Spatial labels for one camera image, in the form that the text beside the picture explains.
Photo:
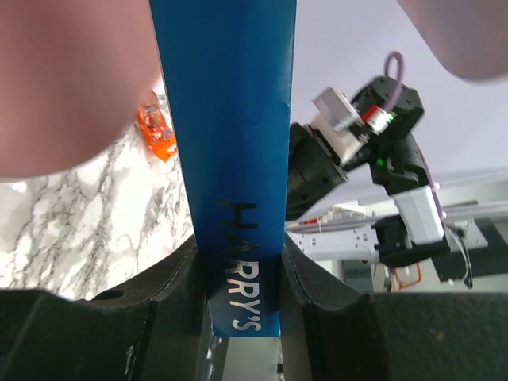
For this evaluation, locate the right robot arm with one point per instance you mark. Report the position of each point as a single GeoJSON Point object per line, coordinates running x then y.
{"type": "Point", "coordinates": [393, 156]}

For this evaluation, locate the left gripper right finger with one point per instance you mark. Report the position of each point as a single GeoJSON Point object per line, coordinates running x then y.
{"type": "Point", "coordinates": [331, 332]}

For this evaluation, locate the pink three-tier shelf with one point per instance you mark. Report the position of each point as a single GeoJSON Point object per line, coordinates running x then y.
{"type": "Point", "coordinates": [72, 72]}

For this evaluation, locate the blue Harrys razor box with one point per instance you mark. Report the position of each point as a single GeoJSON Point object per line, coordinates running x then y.
{"type": "Point", "coordinates": [227, 69]}

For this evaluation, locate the orange razor bag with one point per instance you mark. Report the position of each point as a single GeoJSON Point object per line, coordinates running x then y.
{"type": "Point", "coordinates": [158, 135]}

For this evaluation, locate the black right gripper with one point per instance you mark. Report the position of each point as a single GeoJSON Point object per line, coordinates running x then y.
{"type": "Point", "coordinates": [312, 172]}

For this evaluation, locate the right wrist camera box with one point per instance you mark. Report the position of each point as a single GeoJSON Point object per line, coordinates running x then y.
{"type": "Point", "coordinates": [337, 123]}

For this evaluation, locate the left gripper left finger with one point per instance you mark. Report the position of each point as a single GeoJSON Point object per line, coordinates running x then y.
{"type": "Point", "coordinates": [147, 328]}

